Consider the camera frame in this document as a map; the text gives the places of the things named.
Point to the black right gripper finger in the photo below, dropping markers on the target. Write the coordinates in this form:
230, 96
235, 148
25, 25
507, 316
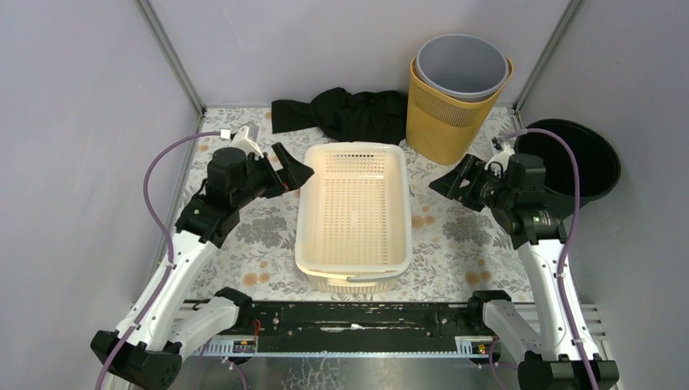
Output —
447, 185
464, 176

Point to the floral tablecloth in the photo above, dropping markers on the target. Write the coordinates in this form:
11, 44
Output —
456, 251

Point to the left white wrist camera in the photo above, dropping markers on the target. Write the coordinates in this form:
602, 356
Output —
244, 138

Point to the yellow wastebasket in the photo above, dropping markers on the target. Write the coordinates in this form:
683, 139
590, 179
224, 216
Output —
439, 127

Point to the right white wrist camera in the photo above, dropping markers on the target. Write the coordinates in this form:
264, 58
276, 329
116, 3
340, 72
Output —
498, 163

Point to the grey plastic bin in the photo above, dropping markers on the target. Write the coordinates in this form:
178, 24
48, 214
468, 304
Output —
462, 66

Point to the cream plastic basket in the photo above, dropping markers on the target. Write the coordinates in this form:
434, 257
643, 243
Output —
360, 273

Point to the black round bucket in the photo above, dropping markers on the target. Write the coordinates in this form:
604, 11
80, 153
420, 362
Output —
598, 164

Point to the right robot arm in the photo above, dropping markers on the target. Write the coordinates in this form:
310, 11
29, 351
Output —
561, 353

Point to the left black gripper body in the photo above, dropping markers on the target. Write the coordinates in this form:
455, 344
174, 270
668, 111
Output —
274, 175

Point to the black cloth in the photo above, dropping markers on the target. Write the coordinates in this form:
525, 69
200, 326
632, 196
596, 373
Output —
346, 117

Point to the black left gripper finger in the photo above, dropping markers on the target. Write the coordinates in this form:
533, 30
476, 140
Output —
294, 175
285, 159

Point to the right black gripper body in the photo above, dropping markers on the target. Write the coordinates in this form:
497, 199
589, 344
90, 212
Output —
496, 193

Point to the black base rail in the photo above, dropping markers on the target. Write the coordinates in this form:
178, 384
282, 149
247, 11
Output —
359, 327

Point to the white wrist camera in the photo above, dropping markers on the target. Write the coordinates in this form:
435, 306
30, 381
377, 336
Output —
244, 138
498, 163

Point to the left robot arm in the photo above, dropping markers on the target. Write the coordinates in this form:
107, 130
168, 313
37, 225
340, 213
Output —
148, 347

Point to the white perforated plastic basket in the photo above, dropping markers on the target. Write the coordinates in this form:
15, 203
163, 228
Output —
358, 200

